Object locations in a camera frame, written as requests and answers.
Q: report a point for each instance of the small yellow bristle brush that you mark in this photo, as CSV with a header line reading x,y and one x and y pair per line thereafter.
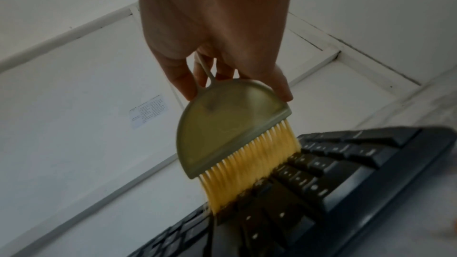
x,y
228,126

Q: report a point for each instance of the person's right hand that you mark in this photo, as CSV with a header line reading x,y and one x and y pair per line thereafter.
x,y
217,16

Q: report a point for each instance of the black computer keyboard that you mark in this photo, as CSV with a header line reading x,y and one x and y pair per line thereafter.
x,y
360,182

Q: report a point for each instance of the white paper label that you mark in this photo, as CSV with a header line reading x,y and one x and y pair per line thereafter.
x,y
148,110

